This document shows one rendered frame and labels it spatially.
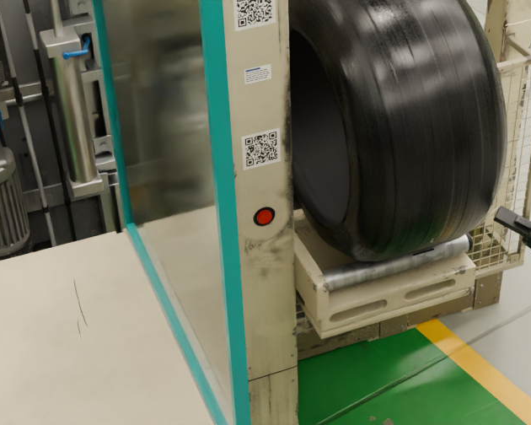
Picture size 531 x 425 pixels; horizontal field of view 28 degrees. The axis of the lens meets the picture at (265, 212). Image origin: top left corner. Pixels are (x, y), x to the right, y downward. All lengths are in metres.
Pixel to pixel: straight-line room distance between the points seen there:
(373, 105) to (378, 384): 1.48
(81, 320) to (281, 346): 0.82
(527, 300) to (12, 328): 2.22
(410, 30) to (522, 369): 1.60
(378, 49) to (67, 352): 0.76
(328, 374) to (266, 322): 0.99
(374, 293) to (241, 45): 0.63
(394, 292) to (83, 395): 0.91
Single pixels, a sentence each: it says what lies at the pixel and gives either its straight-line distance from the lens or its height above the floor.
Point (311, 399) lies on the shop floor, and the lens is 3.15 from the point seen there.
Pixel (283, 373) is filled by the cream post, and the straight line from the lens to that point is 2.37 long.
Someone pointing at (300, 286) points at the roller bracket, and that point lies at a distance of 2.18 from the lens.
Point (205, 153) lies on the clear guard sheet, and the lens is 1.08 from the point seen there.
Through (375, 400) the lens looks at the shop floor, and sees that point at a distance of 3.15.
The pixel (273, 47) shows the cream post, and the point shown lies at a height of 1.43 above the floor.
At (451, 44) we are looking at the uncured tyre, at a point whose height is 1.41.
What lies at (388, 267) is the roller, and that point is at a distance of 2.18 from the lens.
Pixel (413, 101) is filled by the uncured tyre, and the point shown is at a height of 1.35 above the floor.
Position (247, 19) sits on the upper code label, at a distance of 1.83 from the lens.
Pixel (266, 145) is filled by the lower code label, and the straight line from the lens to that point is 1.97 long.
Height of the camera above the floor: 2.32
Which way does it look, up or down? 38 degrees down
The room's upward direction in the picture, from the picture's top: 3 degrees counter-clockwise
